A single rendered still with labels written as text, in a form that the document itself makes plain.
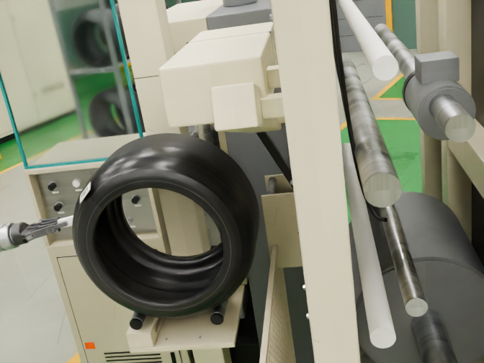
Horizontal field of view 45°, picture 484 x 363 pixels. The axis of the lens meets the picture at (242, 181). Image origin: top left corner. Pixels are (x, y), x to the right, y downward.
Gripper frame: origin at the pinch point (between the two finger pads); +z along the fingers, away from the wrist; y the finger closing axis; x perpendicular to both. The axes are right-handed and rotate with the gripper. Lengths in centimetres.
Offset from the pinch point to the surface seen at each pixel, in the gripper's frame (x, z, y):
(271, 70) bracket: -36, 83, -28
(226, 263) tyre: 21, 51, -13
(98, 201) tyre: -8.7, 19.2, -12.6
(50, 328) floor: 110, -111, 120
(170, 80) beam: -41, 60, -36
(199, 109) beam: -33, 64, -36
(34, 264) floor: 103, -160, 206
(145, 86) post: -32, 33, 26
